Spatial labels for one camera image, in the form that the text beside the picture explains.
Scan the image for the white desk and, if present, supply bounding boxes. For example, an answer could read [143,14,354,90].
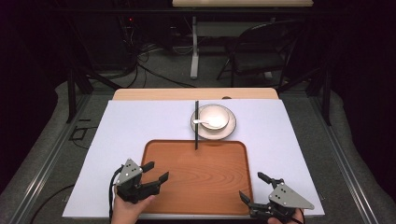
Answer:
[171,0,315,80]

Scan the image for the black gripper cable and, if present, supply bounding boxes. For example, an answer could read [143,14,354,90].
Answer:
[107,166,125,224]
[292,208,306,224]

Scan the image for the white bowl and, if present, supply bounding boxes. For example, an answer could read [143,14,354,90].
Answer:
[197,105,231,132]

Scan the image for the black floor cables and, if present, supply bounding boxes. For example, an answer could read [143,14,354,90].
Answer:
[122,15,198,90]

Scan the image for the aluminium floor rail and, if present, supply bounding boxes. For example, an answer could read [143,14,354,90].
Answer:
[8,93,92,224]
[310,95,380,224]

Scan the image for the white ceramic spoon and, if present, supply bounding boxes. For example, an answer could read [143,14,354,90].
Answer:
[192,119,224,130]

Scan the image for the person's right hand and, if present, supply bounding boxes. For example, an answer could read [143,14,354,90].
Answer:
[266,208,306,224]

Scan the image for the white table sheet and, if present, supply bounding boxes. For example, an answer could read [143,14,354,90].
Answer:
[62,99,326,219]

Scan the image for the black floor cable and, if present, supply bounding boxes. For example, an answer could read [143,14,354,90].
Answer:
[29,184,76,224]

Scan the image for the black chopsticks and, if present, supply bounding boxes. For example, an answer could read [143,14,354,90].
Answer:
[194,100,200,151]

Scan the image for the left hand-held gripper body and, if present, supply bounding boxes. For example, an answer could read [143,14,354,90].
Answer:
[115,158,163,205]

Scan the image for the black metal stand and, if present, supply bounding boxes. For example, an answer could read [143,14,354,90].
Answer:
[65,66,123,124]
[276,63,332,127]

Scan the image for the wooden tray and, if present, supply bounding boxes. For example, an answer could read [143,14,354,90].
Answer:
[140,139,254,217]

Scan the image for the black folding chair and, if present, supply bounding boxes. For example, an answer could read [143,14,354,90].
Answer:
[216,20,304,90]

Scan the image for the person's left hand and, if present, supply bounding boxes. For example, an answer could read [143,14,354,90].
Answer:
[110,189,157,224]

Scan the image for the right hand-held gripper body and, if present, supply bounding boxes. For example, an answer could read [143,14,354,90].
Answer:
[248,177,316,224]

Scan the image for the white plate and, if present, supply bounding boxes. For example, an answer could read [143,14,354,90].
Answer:
[190,104,237,141]

